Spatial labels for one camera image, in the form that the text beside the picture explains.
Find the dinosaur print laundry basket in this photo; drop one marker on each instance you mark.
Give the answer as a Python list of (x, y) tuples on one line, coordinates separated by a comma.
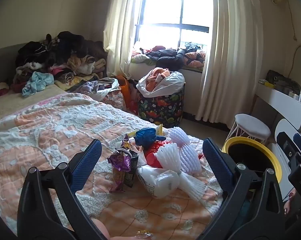
[(163, 110)]

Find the orange and white tufted blanket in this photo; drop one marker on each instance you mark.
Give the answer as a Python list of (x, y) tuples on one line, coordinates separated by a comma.
[(53, 130)]

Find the floral pink bedsheet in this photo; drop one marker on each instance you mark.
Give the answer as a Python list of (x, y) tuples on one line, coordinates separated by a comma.
[(114, 100)]

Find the blue plastic bag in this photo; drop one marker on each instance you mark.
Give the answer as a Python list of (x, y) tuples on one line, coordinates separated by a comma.
[(148, 136)]

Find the yellow wet wipe packet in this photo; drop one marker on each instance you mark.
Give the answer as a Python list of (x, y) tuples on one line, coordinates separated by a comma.
[(160, 129)]

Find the clothes heap on windowsill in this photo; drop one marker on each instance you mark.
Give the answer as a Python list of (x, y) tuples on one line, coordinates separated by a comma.
[(165, 56)]

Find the lilac fleece cloth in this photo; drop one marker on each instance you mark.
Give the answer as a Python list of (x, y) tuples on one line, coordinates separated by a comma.
[(90, 87)]

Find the black framed window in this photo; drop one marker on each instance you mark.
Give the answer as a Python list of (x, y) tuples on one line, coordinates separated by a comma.
[(180, 27)]

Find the white foam fruit net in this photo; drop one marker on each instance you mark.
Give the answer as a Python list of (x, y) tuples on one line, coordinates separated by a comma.
[(168, 157), (193, 186), (190, 158), (178, 136)]

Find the person's right hand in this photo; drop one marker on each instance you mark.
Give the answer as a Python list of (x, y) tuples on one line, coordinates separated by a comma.
[(288, 203)]

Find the white round stool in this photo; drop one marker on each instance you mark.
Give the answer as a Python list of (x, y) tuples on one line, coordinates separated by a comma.
[(251, 123)]

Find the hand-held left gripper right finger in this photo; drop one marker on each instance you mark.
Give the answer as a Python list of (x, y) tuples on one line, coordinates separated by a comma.
[(216, 160)]

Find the white basket liner bag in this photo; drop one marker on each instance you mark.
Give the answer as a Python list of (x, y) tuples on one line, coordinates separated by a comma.
[(170, 82)]

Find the dark snack packet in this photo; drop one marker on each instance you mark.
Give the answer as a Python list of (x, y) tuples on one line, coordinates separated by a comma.
[(132, 170)]

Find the dark bag on desk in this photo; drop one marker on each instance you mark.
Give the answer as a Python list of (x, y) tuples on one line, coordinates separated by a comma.
[(280, 80)]

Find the yellow rimmed black trash bin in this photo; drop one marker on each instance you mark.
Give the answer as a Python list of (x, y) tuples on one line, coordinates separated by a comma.
[(240, 141)]

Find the grey headboard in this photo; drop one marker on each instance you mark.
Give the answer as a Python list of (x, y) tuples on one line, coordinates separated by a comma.
[(5, 57)]

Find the white plastic bag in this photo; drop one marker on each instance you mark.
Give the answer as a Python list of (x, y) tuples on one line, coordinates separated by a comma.
[(155, 180)]

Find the light blue cloth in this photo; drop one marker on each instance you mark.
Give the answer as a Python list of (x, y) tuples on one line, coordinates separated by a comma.
[(38, 82)]

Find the pile of dark clothes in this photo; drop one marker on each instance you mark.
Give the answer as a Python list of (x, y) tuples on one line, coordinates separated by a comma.
[(63, 47)]

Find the purple snack packet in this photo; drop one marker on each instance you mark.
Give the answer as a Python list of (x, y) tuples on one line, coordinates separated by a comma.
[(119, 165)]

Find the orange bag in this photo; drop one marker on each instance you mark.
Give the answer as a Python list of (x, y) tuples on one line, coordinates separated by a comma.
[(124, 90)]

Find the white desk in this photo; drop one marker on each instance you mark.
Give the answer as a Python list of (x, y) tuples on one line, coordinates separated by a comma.
[(278, 100)]

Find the red plastic bag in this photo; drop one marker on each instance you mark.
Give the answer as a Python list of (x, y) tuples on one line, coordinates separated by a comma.
[(153, 157)]

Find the cream curtain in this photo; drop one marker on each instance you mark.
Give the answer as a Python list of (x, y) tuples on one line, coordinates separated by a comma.
[(230, 55), (120, 30)]

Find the orange towel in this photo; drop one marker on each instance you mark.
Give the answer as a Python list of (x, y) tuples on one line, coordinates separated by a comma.
[(155, 77)]

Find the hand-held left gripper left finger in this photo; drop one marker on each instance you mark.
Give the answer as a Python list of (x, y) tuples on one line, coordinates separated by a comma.
[(86, 162)]

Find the person's left hand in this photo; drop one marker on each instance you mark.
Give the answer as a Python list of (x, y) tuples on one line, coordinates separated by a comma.
[(101, 230)]

